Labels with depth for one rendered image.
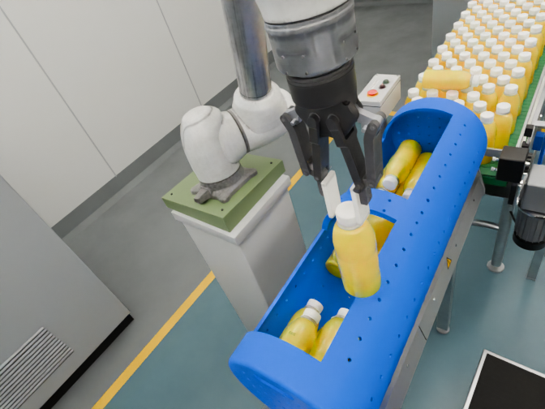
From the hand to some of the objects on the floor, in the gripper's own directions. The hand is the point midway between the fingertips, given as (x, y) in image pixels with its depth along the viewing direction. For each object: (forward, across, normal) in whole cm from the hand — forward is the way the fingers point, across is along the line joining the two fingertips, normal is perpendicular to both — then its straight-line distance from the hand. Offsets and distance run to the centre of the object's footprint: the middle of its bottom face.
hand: (345, 198), depth 54 cm
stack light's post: (+146, +24, +111) cm, 185 cm away
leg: (+146, -4, +66) cm, 160 cm away
